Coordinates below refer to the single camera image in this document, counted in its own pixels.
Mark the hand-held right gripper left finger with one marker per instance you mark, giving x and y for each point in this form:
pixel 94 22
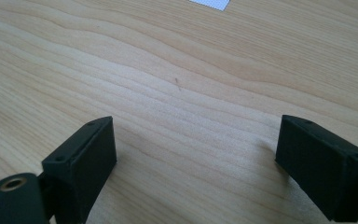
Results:
pixel 84 161

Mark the white paper sheet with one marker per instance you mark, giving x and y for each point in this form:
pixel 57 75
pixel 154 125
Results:
pixel 210 3

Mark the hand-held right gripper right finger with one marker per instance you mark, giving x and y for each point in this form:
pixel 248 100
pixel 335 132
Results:
pixel 323 168

